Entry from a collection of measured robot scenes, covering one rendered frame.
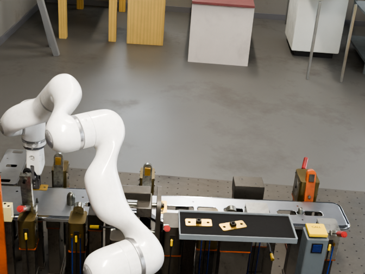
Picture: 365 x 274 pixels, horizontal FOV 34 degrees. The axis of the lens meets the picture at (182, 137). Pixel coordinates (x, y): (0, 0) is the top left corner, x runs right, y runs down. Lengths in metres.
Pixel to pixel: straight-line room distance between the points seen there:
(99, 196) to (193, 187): 1.37
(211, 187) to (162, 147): 1.91
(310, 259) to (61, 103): 0.93
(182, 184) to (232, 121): 2.49
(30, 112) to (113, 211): 0.50
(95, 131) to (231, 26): 5.14
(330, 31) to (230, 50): 1.28
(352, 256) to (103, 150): 1.37
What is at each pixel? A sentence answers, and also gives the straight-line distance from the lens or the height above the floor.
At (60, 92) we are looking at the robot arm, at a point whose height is 1.57.
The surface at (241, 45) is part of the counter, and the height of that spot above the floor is 0.24.
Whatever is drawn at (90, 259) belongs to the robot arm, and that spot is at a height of 1.22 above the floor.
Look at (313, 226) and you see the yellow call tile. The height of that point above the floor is 1.16.
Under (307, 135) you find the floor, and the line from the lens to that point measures 5.39.
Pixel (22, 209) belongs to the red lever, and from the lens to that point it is 2.03.
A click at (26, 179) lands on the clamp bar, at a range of 2.07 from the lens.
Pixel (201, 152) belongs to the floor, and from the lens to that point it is 4.85.
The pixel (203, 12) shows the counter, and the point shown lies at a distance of 6.71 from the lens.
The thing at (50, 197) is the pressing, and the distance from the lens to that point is 2.34.
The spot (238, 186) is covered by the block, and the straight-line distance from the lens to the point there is 2.41.
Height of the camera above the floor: 2.25
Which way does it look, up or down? 26 degrees down
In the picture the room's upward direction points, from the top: 4 degrees clockwise
